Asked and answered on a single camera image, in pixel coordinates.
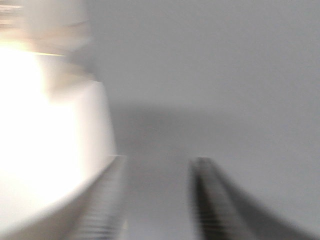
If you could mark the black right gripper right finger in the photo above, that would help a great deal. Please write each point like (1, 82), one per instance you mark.
(222, 211)

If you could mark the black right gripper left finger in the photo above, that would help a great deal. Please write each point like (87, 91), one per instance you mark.
(96, 209)

